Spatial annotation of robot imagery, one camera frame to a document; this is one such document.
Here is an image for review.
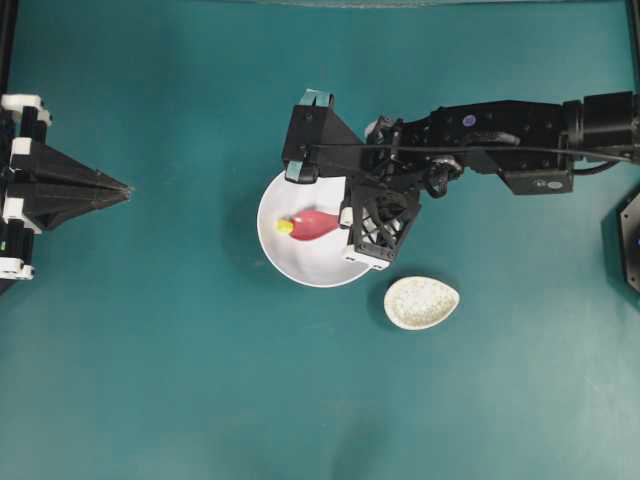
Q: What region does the pink plastic spoon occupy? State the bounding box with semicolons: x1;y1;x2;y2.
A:
289;210;340;241

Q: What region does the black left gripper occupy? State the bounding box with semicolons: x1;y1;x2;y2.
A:
1;95;132;280

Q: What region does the speckled beige spoon rest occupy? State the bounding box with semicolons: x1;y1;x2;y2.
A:
384;276;460;331

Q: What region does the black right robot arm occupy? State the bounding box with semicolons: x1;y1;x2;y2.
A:
345;92;639;270

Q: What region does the white round bowl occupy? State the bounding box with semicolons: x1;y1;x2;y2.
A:
256;174;370;288

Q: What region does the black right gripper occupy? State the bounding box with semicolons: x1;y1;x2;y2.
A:
341;115;465;270

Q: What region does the black octagonal base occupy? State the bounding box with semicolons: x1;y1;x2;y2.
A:
601;186;639;303

